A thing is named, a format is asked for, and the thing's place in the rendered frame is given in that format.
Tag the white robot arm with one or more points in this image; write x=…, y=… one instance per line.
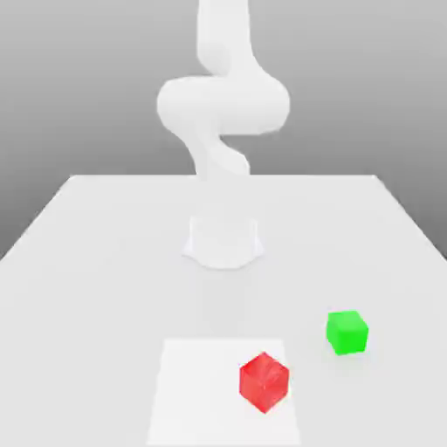
x=223, y=104

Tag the small red cube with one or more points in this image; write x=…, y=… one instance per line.
x=264, y=382

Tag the small green cube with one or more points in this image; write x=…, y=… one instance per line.
x=346, y=332

